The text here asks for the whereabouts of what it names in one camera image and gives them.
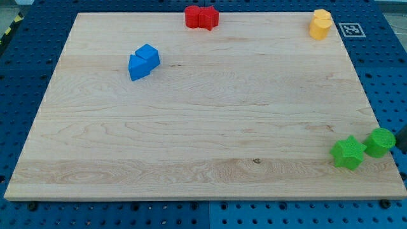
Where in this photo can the blue cube block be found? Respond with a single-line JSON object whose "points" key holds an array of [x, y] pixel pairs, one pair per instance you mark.
{"points": [[150, 55]]}

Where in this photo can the green star block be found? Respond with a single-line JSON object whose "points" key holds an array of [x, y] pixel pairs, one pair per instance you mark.
{"points": [[348, 153]]}

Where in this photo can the wooden board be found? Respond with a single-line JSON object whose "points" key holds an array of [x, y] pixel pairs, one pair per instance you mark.
{"points": [[246, 111]]}

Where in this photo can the blue triangle block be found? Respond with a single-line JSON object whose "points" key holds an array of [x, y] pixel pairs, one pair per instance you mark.
{"points": [[137, 67]]}

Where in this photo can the yellow hexagon block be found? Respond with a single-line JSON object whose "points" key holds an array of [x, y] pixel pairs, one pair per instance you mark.
{"points": [[322, 14]]}

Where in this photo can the black robot pusher tip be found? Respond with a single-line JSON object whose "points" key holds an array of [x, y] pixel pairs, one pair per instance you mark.
{"points": [[401, 139]]}

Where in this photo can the green cylinder block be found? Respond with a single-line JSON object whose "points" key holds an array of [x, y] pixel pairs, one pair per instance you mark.
{"points": [[379, 142]]}

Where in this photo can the red cylinder block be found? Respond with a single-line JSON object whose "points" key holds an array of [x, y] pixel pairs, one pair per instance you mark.
{"points": [[191, 14]]}

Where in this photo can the white fiducial marker tag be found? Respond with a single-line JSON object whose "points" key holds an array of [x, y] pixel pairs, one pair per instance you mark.
{"points": [[351, 30]]}

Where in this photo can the red star block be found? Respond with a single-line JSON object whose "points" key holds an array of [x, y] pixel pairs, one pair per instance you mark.
{"points": [[208, 18]]}

